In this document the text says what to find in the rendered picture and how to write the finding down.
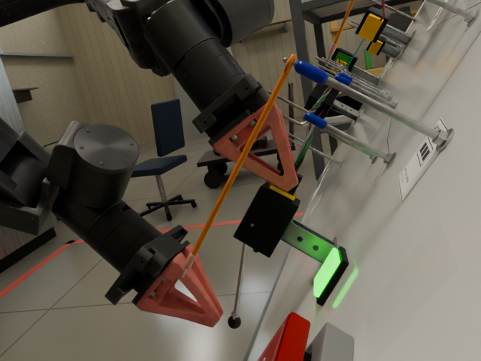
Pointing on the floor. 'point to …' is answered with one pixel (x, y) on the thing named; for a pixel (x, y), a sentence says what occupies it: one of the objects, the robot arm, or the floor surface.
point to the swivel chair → (152, 166)
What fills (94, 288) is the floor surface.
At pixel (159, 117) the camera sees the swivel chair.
